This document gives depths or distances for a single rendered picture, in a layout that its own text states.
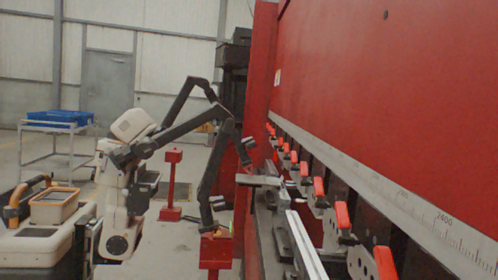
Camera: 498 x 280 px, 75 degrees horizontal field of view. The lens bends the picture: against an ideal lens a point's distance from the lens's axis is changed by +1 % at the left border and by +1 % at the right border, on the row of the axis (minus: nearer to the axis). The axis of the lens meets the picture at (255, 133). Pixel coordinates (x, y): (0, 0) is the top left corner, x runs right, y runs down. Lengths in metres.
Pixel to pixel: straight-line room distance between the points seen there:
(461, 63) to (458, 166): 0.13
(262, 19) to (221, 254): 1.94
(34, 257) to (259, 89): 1.93
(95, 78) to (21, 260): 7.69
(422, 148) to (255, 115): 2.35
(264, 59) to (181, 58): 6.13
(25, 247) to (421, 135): 1.56
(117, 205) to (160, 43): 7.42
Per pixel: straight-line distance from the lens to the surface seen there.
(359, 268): 0.70
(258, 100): 2.79
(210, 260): 1.67
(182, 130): 1.43
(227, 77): 3.33
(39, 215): 1.83
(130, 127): 1.61
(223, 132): 1.44
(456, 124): 0.46
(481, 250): 0.43
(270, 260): 1.37
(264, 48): 2.82
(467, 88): 0.46
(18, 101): 9.95
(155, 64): 8.89
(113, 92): 9.06
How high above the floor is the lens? 1.52
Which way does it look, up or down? 7 degrees down
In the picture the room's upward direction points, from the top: 6 degrees clockwise
